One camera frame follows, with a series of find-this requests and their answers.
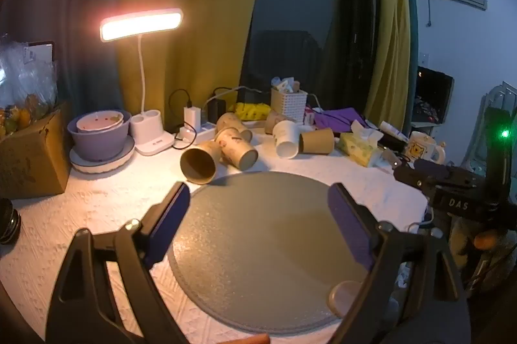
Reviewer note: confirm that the dark window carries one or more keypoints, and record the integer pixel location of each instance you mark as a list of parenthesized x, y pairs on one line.
[(307, 12)]

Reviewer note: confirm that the white power strip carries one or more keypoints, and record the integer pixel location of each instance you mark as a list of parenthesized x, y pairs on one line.
[(202, 132)]

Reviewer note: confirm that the white paper cup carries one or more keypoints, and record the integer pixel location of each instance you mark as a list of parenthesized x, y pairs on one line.
[(286, 140)]

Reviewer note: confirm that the black round lens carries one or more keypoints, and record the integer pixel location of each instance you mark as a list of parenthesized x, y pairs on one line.
[(8, 222)]

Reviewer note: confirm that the yellow cloth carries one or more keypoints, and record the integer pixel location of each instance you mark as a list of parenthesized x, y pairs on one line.
[(252, 110)]

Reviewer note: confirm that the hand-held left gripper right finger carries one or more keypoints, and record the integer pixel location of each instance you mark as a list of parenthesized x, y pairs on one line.
[(349, 224)]

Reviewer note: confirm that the narrow yellow curtain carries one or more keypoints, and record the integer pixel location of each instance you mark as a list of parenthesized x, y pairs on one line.
[(389, 24)]

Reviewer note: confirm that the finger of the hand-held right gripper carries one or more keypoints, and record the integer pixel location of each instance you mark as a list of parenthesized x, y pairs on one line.
[(412, 178), (448, 171)]

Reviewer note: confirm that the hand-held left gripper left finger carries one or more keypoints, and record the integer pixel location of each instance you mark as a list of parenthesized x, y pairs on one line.
[(169, 224)]

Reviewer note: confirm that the purple bowl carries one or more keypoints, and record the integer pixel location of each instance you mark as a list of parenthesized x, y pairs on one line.
[(99, 144)]

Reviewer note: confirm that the printed paper cup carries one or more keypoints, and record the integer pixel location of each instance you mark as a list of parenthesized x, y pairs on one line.
[(238, 150)]

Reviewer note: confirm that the purple cloth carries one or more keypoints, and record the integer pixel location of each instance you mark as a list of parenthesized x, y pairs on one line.
[(335, 118)]

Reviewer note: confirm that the yellow tissue pack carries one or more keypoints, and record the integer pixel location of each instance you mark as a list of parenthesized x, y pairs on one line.
[(357, 150)]

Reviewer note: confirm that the wide yellow curtain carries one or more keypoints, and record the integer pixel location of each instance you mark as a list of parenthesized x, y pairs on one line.
[(202, 24)]

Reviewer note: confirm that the white woven basket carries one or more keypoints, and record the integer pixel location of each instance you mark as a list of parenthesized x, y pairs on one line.
[(289, 105)]

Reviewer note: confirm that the small pale bowl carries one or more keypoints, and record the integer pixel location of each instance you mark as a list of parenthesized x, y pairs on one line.
[(100, 122)]

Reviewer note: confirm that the large brown paper cup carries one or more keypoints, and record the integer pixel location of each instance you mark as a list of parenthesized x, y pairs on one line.
[(198, 165)]

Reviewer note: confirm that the white textured tablecloth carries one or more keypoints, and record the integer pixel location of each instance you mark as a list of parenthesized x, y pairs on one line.
[(105, 198)]

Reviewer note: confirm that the bear print mug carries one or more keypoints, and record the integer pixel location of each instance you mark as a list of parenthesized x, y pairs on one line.
[(418, 150)]

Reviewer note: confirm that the person's right hand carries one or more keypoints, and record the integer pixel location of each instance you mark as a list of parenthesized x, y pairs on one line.
[(486, 239)]

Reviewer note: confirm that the cardboard box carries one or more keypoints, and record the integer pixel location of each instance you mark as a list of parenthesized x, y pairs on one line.
[(30, 162)]

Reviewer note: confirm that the beige round lid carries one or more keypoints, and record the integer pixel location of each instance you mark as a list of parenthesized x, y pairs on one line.
[(343, 299)]

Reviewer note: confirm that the white tube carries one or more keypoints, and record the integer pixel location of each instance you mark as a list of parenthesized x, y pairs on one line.
[(394, 130)]

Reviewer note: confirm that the white plate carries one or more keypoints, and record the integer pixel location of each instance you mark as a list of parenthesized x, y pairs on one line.
[(121, 160)]

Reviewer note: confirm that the dark monitor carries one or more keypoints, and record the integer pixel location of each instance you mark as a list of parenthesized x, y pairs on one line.
[(432, 95)]

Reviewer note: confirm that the small pink box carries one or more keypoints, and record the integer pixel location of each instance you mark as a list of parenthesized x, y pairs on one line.
[(309, 117)]

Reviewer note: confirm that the grey round mat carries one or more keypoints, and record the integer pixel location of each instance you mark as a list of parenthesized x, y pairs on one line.
[(266, 247)]

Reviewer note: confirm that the white charger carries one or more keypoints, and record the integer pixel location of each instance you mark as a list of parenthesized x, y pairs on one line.
[(192, 117)]

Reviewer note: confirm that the white desk lamp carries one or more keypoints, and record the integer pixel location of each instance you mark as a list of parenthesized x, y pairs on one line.
[(141, 24)]

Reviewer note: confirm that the black power adapter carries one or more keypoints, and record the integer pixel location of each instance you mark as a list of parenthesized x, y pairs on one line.
[(217, 110)]

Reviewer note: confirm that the clear bag of fruit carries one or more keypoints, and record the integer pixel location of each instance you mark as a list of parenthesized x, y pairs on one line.
[(24, 93)]

